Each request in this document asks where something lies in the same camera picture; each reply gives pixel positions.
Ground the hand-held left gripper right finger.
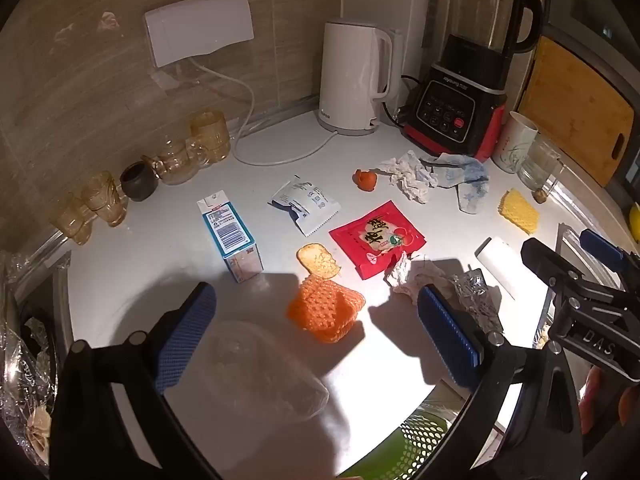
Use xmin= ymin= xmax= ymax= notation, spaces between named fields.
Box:
xmin=416 ymin=284 xmax=583 ymax=480

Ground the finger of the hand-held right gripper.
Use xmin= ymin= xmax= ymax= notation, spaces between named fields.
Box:
xmin=579 ymin=228 xmax=640 ymax=287
xmin=521 ymin=238 xmax=640 ymax=312

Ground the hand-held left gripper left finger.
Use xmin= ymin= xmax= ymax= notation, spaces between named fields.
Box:
xmin=50 ymin=281 xmax=221 ymax=480

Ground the aluminium foil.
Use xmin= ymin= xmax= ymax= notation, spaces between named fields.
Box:
xmin=450 ymin=268 xmax=503 ymax=333

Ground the white sponge block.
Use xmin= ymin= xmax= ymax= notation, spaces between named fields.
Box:
xmin=474 ymin=236 xmax=556 ymax=301

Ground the yellow foam fruit net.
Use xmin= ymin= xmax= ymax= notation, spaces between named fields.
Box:
xmin=497 ymin=188 xmax=541 ymax=234

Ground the white tissue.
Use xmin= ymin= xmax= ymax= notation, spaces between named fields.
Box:
xmin=383 ymin=252 xmax=451 ymax=301
xmin=378 ymin=150 xmax=433 ymax=204

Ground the clear plastic bag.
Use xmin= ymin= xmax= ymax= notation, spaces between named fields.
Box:
xmin=207 ymin=321 xmax=330 ymax=423

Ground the green plastic basket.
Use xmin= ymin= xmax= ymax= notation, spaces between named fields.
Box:
xmin=340 ymin=400 xmax=463 ymax=480

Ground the red snack packet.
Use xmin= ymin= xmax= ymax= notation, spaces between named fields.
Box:
xmin=328 ymin=200 xmax=427 ymax=281

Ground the blue and white milk carton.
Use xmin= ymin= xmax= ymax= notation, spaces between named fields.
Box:
xmin=196 ymin=190 xmax=264 ymax=283

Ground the orange foam fruit net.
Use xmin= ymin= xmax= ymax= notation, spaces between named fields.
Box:
xmin=286 ymin=272 xmax=367 ymax=344

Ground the tan cracker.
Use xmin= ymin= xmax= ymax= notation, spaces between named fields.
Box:
xmin=296 ymin=243 xmax=342 ymax=278

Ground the white foil packet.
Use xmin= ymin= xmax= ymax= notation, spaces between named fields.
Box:
xmin=267 ymin=175 xmax=342 ymax=237

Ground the person's right hand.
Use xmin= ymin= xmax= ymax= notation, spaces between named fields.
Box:
xmin=580 ymin=366 xmax=640 ymax=436

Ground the clear glass mug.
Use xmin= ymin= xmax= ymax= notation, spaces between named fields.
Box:
xmin=517 ymin=136 xmax=563 ymax=191

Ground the white mug with plant print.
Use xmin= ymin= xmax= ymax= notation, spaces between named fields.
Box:
xmin=491 ymin=111 xmax=539 ymax=173

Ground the bamboo cutting board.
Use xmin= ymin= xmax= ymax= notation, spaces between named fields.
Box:
xmin=516 ymin=36 xmax=635 ymax=187

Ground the amber glass cup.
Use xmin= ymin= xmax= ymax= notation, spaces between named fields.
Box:
xmin=81 ymin=171 xmax=128 ymax=227
xmin=48 ymin=192 xmax=96 ymax=246
xmin=190 ymin=111 xmax=232 ymax=162

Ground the dark ceramic cup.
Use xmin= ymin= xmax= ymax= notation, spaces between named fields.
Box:
xmin=119 ymin=161 xmax=159 ymax=202

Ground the amber glass teapot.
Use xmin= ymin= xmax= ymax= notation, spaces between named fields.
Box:
xmin=142 ymin=135 xmax=211 ymax=186

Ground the black and red blender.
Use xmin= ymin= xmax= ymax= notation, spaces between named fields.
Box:
xmin=400 ymin=0 xmax=543 ymax=161

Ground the white electric kettle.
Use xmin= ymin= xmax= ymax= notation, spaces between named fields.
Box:
xmin=318 ymin=19 xmax=393 ymax=136

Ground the black power cable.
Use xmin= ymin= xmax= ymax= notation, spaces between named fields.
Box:
xmin=382 ymin=76 xmax=426 ymax=127

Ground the white power cable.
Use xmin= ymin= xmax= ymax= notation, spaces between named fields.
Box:
xmin=187 ymin=57 xmax=341 ymax=167

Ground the white wall socket cover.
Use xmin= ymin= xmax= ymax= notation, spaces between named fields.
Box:
xmin=144 ymin=0 xmax=254 ymax=68

